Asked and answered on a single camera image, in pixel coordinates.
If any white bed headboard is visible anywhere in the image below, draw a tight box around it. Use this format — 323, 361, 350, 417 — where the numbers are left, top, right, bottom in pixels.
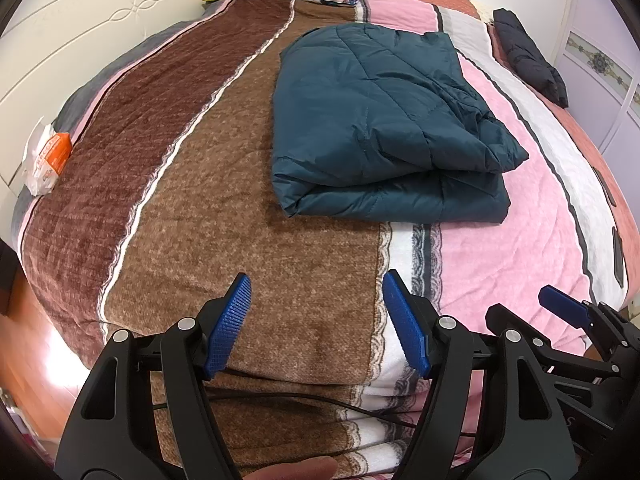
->
0, 0, 223, 191

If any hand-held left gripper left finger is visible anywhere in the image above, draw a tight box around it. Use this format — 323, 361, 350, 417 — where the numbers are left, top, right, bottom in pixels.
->
54, 272, 253, 480

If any person's left hand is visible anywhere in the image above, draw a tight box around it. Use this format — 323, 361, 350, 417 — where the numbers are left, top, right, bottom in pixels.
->
245, 455, 338, 480

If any white wardrobe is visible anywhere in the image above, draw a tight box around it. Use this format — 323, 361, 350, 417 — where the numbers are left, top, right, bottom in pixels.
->
552, 0, 640, 171

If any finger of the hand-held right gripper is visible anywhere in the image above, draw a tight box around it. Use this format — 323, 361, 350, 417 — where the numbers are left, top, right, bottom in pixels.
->
539, 285, 636, 358
485, 303, 622, 382

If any black cable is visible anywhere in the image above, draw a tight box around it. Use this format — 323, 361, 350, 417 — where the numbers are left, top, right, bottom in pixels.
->
150, 367, 481, 441

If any white orange plastic packet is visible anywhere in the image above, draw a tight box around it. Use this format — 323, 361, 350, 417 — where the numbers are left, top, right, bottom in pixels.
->
22, 117, 73, 197

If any striped brown pink blanket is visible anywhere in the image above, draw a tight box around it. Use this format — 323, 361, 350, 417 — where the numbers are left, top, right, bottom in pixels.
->
12, 0, 636, 480

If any teal down jacket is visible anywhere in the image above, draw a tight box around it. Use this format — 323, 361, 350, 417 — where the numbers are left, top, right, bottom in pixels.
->
271, 23, 531, 224

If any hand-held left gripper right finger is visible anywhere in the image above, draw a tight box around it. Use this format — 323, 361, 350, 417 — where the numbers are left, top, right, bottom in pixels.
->
382, 269, 581, 480

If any black puffer jacket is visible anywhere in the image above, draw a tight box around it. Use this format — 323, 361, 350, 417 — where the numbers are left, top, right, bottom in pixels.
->
492, 7, 570, 108

